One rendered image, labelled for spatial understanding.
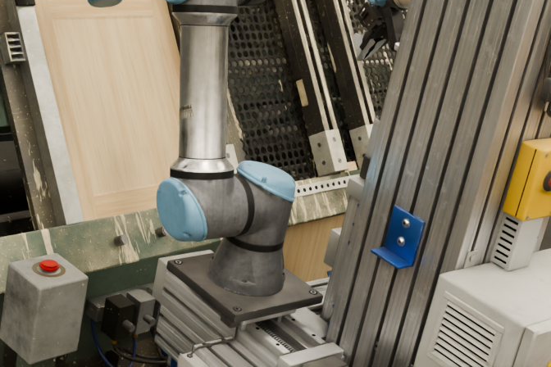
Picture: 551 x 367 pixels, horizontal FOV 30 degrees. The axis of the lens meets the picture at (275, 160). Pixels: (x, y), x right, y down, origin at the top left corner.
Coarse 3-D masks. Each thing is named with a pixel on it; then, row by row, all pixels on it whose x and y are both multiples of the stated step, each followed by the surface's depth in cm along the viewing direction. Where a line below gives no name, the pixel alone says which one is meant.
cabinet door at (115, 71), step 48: (48, 0) 252; (144, 0) 273; (48, 48) 248; (96, 48) 259; (144, 48) 270; (96, 96) 255; (144, 96) 266; (96, 144) 252; (144, 144) 262; (96, 192) 249; (144, 192) 258
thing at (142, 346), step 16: (0, 176) 301; (16, 176) 304; (0, 192) 298; (16, 192) 302; (0, 208) 299; (16, 208) 304; (0, 224) 249; (16, 224) 253; (32, 224) 256; (0, 304) 226; (0, 320) 228; (0, 352) 232; (112, 352) 291; (144, 352) 306
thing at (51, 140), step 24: (24, 24) 243; (24, 48) 242; (24, 72) 243; (48, 72) 244; (48, 96) 243; (48, 120) 241; (48, 144) 240; (48, 168) 240; (72, 192) 241; (72, 216) 239
